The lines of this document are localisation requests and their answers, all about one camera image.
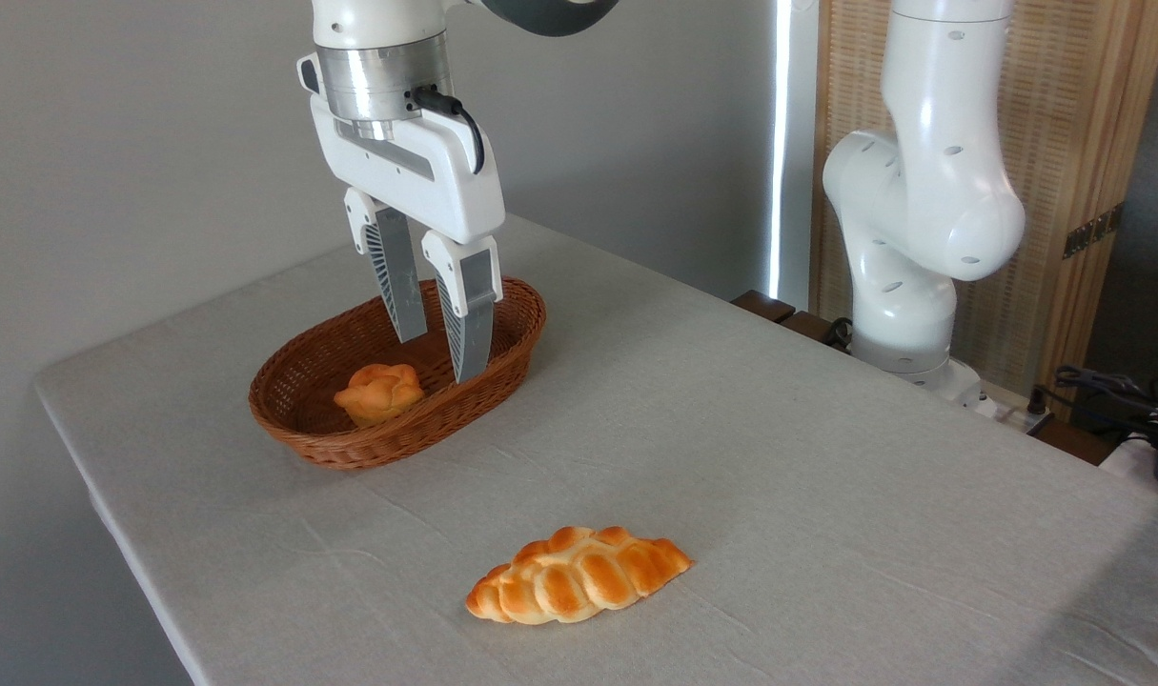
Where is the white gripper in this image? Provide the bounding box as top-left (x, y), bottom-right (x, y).
top-left (297, 51), bottom-right (506, 383)

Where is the small round bread roll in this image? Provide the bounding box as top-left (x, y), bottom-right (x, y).
top-left (334, 363), bottom-right (426, 428)

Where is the long braided bread loaf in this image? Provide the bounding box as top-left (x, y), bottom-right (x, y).
top-left (465, 525), bottom-right (695, 626)

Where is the brown wicker basket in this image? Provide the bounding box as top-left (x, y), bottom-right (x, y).
top-left (248, 276), bottom-right (548, 472)

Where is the grey tablecloth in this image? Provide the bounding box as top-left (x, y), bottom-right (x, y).
top-left (33, 214), bottom-right (1158, 686)

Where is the white power strip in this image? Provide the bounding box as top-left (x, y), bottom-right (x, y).
top-left (965, 381), bottom-right (1056, 435)

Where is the wooden folding screen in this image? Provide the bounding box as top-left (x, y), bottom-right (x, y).
top-left (810, 0), bottom-right (1158, 422)

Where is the metal screen hinge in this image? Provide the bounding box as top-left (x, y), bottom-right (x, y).
top-left (1063, 202), bottom-right (1125, 260)

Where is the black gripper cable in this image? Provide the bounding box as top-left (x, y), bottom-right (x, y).
top-left (409, 84), bottom-right (486, 174)

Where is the black cable bundle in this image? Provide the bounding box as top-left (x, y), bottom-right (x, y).
top-left (1034, 365), bottom-right (1158, 494)

